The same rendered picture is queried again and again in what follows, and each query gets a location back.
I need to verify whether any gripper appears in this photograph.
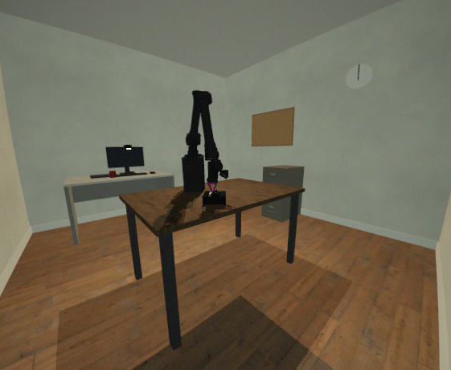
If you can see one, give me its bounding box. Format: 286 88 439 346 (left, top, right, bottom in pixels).
207 170 218 192

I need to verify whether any black lighting desk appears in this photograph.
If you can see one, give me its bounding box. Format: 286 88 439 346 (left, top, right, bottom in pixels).
203 189 226 205

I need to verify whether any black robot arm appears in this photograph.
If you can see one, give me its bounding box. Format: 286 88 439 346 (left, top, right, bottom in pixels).
185 90 228 179

